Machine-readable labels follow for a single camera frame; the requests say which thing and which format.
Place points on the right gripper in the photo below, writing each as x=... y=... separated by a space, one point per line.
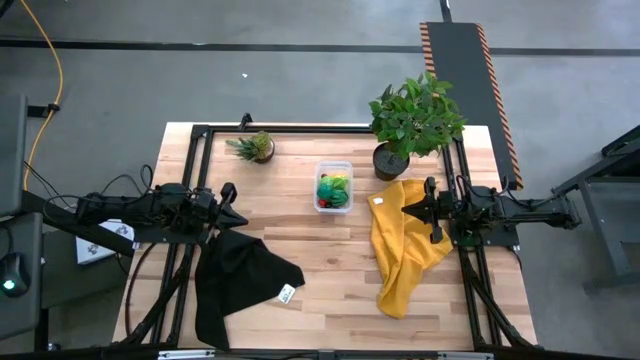
x=440 y=207

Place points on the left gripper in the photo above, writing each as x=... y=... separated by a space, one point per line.
x=217 y=210

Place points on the striped green toy watermelon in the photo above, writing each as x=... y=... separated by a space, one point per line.
x=339 y=198

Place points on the light green toy lettuce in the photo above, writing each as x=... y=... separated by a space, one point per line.
x=342 y=183

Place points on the yellow toy corn cob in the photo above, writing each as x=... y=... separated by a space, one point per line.
x=340 y=176

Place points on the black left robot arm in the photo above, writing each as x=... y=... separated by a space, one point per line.
x=145 y=207

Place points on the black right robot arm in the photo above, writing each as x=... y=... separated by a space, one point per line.
x=510 y=210

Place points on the clear plastic tupperware container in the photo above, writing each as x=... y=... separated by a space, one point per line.
x=333 y=167

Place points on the small white cloth tag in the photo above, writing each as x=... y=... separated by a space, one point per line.
x=378 y=201

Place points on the yellow cloth napkin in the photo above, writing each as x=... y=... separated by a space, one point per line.
x=400 y=270

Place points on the black cloth napkin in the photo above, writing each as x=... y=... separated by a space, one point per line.
x=235 y=285

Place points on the small succulent in dark pot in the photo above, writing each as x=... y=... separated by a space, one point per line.
x=257 y=148

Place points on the leafy green plant black pot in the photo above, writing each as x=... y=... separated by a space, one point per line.
x=415 y=120

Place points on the white handwritten paper tag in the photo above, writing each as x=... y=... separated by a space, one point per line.
x=286 y=294

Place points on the black mat striped edges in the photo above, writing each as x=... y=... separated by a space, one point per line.
x=465 y=90

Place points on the white printed box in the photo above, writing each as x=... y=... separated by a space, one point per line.
x=97 y=250

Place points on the black diagonal stand beam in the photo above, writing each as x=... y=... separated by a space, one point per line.
x=75 y=225

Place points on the black metal cart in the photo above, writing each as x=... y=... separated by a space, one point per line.
x=600 y=169

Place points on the black computer mouse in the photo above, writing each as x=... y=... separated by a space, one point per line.
x=14 y=275

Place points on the grey desk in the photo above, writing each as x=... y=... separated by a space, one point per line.
x=30 y=320

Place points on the dark grey panel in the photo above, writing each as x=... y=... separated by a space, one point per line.
x=12 y=150

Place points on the black frame clamp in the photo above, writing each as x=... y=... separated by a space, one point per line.
x=245 y=120

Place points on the black aluminium table frame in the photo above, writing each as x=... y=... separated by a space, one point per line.
x=325 y=129

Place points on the silver metal bracket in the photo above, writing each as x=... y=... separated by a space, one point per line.
x=185 y=355
x=465 y=355

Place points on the small black depth camera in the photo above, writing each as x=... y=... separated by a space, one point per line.
x=326 y=355

